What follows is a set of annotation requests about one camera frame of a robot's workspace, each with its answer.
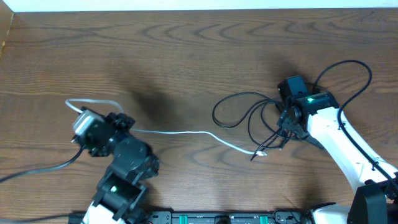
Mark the black USB cable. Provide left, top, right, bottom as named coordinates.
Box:
left=247, top=98, right=292, bottom=162

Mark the white cable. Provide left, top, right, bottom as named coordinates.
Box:
left=64, top=98, right=267, bottom=156

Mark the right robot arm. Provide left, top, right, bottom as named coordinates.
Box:
left=277, top=76, right=397, bottom=223

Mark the left camera black cable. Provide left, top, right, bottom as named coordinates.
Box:
left=0, top=144, right=86, bottom=184

